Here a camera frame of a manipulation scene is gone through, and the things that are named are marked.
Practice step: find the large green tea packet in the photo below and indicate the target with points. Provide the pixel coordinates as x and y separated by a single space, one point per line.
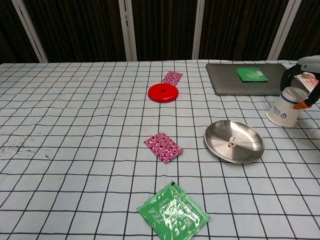
172 212

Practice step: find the grey closed laptop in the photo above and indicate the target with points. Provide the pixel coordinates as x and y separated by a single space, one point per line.
225 80

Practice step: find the white postcard with red picture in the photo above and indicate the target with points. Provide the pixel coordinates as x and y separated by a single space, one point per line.
308 79

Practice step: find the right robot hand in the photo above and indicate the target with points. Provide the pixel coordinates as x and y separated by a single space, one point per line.
310 63

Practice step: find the white metal frame bar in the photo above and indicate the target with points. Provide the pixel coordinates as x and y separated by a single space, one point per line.
127 30
30 32
281 30
198 30

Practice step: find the red round plastic disc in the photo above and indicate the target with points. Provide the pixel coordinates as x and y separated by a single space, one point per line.
163 93

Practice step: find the pink patterned packet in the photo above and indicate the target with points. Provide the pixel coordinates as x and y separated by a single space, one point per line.
172 77
163 147

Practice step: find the light blue checked tablecloth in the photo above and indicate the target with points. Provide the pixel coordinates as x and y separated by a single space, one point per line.
75 125

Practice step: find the small green tea packet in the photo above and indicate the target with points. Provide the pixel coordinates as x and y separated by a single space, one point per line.
251 74

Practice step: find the round steel plate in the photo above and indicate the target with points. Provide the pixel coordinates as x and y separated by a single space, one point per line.
240 150

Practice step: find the white paper cup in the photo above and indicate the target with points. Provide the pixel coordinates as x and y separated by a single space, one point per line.
285 110

